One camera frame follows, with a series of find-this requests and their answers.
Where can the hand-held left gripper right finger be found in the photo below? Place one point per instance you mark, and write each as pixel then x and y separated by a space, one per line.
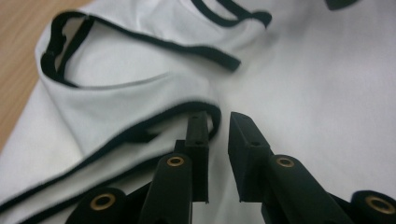
pixel 247 161

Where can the white garment with black trim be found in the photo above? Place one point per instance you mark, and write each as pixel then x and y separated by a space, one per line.
pixel 311 93

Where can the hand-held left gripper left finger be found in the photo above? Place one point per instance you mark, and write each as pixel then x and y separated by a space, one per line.
pixel 199 155

